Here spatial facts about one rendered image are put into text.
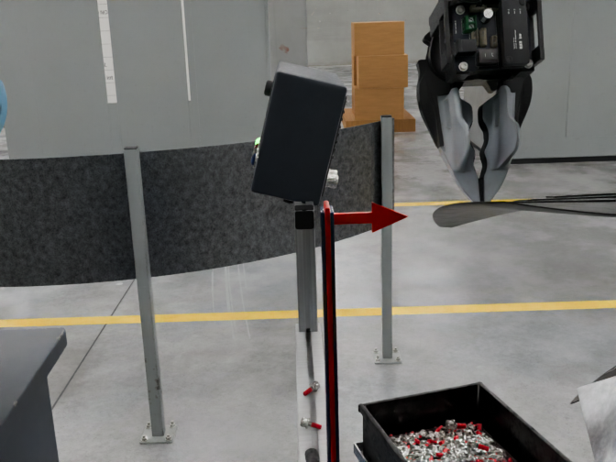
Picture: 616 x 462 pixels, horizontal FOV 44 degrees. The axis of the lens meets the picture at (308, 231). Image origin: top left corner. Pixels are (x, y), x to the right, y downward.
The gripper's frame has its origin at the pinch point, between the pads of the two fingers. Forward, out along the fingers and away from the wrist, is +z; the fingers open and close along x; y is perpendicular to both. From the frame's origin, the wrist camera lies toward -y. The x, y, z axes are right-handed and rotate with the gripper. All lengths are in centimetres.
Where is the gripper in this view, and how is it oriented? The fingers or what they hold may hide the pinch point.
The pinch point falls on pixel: (478, 190)
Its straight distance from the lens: 62.3
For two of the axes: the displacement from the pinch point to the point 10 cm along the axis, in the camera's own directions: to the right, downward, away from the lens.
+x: 10.0, -0.5, 0.1
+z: 0.5, 10.0, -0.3
